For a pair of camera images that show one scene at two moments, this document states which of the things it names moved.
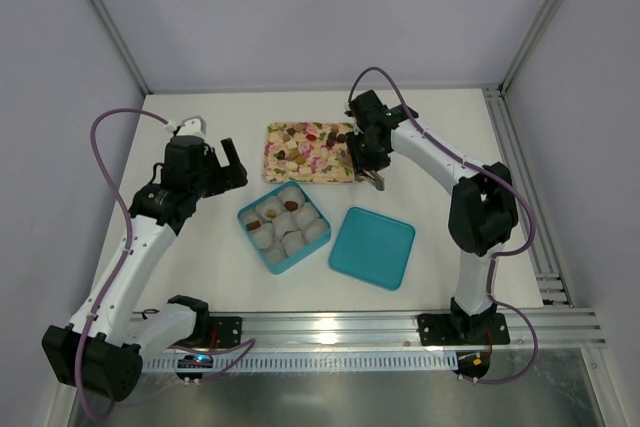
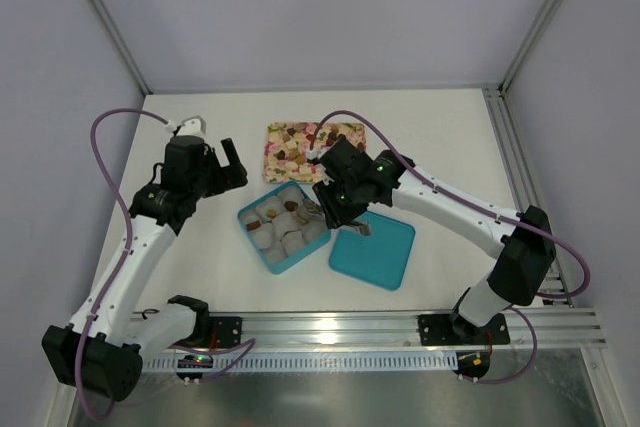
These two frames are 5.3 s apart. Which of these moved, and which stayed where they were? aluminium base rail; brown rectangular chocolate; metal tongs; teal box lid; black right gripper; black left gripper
Moved: black right gripper; metal tongs
Stayed: aluminium base rail; brown rectangular chocolate; teal box lid; black left gripper
